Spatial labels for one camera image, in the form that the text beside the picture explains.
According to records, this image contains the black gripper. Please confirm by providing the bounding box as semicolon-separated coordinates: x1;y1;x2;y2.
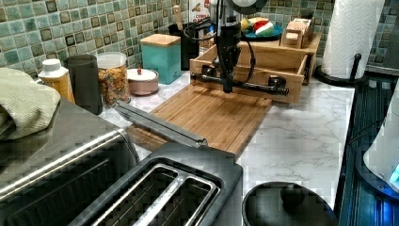
214;30;241;93

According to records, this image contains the wooden drawer with black handle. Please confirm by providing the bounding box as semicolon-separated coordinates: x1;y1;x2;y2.
190;45;310;104

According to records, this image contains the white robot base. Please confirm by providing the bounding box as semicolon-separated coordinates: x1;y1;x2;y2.
357;80;398;202

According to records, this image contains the wooden drawer cabinet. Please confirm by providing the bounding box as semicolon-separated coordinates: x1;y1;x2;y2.
249;33;321;85

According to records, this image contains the yellow toy lemon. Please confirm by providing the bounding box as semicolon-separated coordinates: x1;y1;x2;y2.
241;18;249;31

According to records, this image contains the toy watermelon slice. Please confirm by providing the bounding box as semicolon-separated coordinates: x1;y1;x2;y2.
253;21;274;36

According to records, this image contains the cereal box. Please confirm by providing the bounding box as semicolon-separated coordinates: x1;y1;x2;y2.
188;0;210;23

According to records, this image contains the black utensil holder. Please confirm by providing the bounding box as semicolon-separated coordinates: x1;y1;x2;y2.
168;23;200;71

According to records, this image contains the blue plate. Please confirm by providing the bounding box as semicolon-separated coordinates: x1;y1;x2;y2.
245;24;283;40

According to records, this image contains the wooden utensil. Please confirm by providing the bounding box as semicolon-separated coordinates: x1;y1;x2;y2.
172;5;184;31

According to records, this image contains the wooden tea box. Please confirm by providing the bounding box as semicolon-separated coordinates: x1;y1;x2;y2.
280;18;314;49

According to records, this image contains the teal canister with wooden lid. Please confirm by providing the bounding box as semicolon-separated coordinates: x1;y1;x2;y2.
140;34;182;85

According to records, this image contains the wooden cutting board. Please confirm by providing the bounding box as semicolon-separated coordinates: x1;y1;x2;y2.
125;83;273;158

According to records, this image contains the black paper towel holder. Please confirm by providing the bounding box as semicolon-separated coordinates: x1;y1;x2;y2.
313;54;369;88

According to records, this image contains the pink lidded bowl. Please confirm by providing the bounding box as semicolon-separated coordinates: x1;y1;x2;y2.
127;68;158;95

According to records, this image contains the glass cereal jar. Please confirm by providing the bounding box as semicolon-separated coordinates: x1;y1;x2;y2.
96;52;130;105

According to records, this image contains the white paper towel roll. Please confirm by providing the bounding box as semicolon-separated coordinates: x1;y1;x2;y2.
321;0;385;78

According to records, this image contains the dark grey canister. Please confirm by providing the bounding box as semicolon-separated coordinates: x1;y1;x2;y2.
63;55;103;115

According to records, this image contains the black two-slot toaster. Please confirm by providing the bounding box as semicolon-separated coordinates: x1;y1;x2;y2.
68;143;243;226

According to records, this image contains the black round pot lid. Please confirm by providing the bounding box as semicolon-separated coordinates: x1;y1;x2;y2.
242;182;338;226

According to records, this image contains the white cap spice bottle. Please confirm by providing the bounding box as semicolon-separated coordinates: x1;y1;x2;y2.
39;58;74;104

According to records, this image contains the beige folded towel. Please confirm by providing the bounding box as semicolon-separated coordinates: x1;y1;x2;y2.
0;68;60;140

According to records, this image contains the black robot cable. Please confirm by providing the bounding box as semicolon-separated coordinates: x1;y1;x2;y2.
183;18;257;84

